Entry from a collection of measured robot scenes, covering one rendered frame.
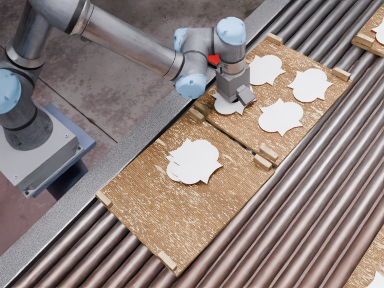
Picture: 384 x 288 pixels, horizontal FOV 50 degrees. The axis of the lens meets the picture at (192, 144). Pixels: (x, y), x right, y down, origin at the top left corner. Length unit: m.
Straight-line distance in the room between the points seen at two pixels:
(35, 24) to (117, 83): 1.63
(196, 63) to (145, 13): 2.17
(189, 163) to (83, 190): 0.34
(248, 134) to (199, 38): 0.35
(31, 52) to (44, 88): 1.66
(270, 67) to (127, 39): 0.61
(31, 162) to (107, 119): 1.30
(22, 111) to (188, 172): 0.52
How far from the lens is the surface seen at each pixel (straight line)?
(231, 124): 1.31
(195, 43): 1.12
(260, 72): 1.43
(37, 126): 1.36
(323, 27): 1.64
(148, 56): 1.01
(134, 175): 1.26
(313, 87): 1.40
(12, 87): 1.26
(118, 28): 0.99
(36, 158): 1.37
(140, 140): 1.34
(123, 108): 2.63
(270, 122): 1.30
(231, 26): 1.13
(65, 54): 3.10
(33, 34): 1.23
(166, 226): 1.17
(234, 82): 1.24
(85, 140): 1.46
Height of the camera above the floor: 2.01
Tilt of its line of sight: 57 degrees down
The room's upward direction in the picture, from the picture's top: 11 degrees counter-clockwise
